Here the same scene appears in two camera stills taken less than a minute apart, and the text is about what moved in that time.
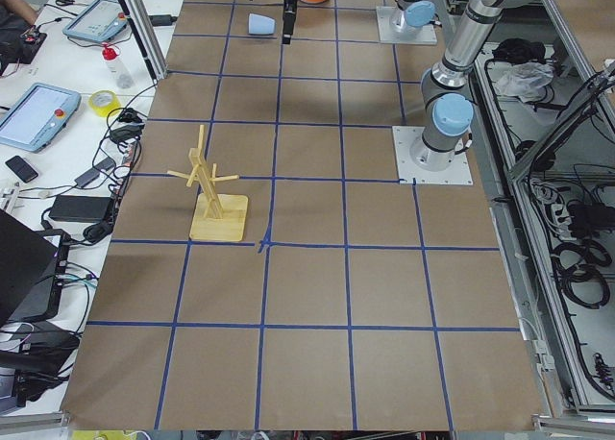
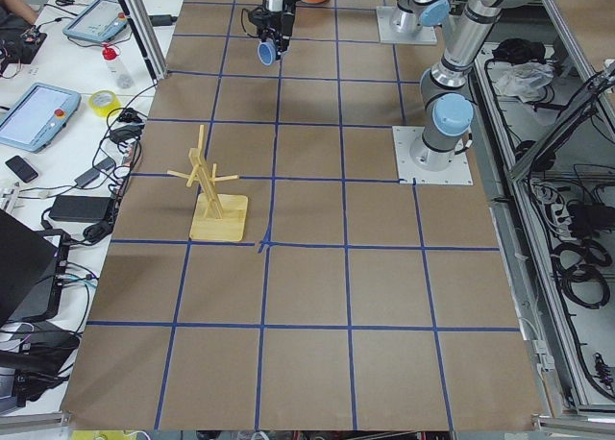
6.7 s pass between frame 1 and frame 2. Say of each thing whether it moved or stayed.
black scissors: stayed
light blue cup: moved
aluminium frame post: stayed
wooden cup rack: stayed
